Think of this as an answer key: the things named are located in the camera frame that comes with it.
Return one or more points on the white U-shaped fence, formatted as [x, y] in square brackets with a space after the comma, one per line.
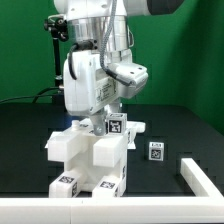
[205, 206]

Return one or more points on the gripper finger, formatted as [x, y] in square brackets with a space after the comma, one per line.
[99, 123]

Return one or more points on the white chair seat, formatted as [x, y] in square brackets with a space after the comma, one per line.
[94, 157]

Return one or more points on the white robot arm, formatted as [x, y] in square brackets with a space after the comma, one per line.
[100, 26]

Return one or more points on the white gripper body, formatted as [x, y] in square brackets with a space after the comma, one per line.
[93, 89]

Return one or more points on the white chair back frame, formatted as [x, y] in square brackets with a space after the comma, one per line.
[86, 124]

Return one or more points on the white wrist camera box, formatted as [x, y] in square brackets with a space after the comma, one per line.
[131, 78]

